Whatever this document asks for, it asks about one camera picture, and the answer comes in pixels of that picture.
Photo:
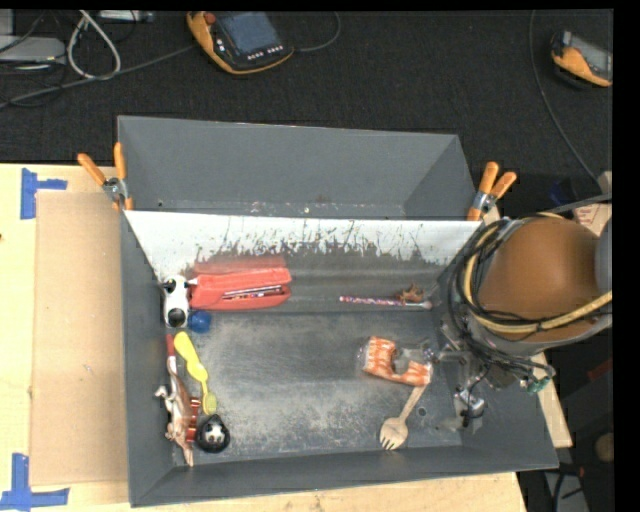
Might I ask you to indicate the striped pencil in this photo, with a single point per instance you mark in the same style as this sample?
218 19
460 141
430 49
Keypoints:
372 301

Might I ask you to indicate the yellow plastic spoon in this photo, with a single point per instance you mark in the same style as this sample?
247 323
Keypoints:
192 362

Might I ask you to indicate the blue ball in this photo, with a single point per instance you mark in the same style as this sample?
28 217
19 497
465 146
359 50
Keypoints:
200 321

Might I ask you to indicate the orange and white packet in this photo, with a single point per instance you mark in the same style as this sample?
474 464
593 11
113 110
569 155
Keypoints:
382 357

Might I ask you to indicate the red plastic case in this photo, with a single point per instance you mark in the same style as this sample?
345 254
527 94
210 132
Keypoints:
240 290

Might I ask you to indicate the small brown toy animal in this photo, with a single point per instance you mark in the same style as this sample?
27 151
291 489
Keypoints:
413 293

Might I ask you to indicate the wooden spork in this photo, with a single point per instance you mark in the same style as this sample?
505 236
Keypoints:
397 430

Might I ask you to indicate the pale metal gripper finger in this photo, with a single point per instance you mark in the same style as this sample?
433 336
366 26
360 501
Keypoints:
470 401
454 425

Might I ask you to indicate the grey metal bin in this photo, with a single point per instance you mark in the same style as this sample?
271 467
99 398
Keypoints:
300 380

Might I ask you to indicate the white and black toy animal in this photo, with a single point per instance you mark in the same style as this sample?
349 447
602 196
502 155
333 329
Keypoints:
175 302

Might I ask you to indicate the brown cardboard board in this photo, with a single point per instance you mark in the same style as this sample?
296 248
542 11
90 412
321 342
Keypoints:
75 325

